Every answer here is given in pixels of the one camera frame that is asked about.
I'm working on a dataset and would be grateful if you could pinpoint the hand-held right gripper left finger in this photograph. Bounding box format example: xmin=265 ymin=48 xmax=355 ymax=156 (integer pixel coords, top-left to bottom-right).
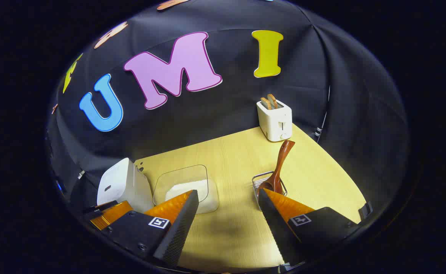
xmin=101 ymin=190 xmax=200 ymax=267

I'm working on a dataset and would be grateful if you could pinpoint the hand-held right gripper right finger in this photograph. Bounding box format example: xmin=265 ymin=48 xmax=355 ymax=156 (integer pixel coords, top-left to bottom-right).
xmin=258 ymin=188 xmax=360 ymax=266

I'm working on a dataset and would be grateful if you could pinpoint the white rice cooker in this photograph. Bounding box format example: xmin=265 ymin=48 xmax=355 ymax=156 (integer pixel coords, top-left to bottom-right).
xmin=97 ymin=158 xmax=154 ymax=213

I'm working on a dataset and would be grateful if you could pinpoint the white rice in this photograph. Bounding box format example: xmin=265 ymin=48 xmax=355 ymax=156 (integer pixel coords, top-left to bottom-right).
xmin=165 ymin=182 xmax=208 ymax=203

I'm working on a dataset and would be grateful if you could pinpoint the metal wire chopstick holder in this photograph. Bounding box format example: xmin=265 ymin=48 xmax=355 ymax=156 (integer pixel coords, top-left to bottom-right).
xmin=252 ymin=171 xmax=288 ymax=208

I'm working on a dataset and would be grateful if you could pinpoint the brown wooden spoon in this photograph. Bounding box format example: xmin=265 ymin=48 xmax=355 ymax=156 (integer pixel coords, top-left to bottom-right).
xmin=256 ymin=140 xmax=295 ymax=196

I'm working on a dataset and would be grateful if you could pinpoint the clear plastic container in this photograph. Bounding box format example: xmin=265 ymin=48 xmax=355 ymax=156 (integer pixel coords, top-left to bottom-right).
xmin=152 ymin=164 xmax=219 ymax=214

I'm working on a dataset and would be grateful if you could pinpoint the white toaster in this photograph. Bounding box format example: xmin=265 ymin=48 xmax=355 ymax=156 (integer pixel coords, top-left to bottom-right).
xmin=256 ymin=99 xmax=293 ymax=142

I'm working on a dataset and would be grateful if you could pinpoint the black backdrop cloth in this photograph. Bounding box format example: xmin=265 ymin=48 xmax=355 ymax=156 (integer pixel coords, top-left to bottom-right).
xmin=46 ymin=0 xmax=409 ymax=213

